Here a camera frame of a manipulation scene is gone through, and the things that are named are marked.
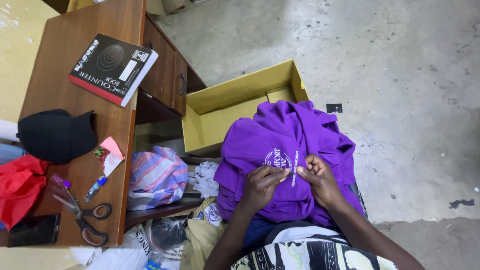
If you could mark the person's left hand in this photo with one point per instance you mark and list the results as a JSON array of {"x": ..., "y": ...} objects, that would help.
[{"x": 258, "y": 187}]

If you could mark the person's right hand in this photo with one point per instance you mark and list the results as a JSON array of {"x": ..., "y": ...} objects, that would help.
[{"x": 322, "y": 183}]

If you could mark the thin dark thread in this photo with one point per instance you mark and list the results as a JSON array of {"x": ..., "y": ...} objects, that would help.
[{"x": 289, "y": 174}]

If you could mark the white printed label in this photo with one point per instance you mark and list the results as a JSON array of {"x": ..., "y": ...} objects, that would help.
[{"x": 213, "y": 214}]

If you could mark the pile of purple polo shirts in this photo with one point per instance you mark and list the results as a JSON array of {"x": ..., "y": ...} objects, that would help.
[{"x": 270, "y": 135}]

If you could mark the white paper scraps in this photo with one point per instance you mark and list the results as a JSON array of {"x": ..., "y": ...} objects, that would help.
[{"x": 205, "y": 180}]

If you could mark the person's black white patterned garment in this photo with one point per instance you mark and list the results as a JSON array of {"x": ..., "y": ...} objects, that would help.
[{"x": 311, "y": 251}]

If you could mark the black tape patch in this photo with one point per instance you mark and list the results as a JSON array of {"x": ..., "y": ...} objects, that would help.
[{"x": 334, "y": 108}]

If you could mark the beige cloth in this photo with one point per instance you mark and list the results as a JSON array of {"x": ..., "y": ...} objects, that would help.
[{"x": 200, "y": 243}]

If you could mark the open yellow cardboard box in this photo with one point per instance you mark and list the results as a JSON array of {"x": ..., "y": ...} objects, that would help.
[{"x": 221, "y": 108}]

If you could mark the black plastic bag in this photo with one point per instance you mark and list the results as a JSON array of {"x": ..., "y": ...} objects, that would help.
[{"x": 167, "y": 233}]

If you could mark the pink blue striped woven bag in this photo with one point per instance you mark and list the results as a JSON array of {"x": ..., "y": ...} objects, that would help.
[{"x": 155, "y": 176}]

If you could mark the clear plastic bottle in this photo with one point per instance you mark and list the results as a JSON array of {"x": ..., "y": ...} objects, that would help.
[{"x": 153, "y": 262}]

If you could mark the white printed plastic bag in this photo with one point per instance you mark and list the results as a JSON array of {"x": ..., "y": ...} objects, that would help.
[{"x": 120, "y": 251}]

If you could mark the pink sticky note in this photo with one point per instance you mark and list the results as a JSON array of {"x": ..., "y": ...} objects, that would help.
[{"x": 111, "y": 145}]

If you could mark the blue capped glue tube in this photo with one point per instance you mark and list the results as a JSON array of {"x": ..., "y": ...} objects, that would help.
[{"x": 95, "y": 188}]

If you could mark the black counter book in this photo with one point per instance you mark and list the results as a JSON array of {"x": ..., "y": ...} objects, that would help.
[{"x": 108, "y": 67}]

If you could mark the small purple capped item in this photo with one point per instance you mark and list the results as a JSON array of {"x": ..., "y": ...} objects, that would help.
[{"x": 62, "y": 181}]

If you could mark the black cap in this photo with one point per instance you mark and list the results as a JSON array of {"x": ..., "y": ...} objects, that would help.
[{"x": 56, "y": 137}]

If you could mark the brown wooden desk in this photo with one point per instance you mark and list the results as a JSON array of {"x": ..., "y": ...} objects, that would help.
[{"x": 67, "y": 90}]

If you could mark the black phone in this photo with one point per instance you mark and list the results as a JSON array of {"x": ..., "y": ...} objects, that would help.
[{"x": 33, "y": 230}]

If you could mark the red cloth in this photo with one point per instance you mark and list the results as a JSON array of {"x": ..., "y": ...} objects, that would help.
[{"x": 18, "y": 187}]

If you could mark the blue striped cloth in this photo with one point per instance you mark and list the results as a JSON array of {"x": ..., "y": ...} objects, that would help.
[{"x": 10, "y": 153}]

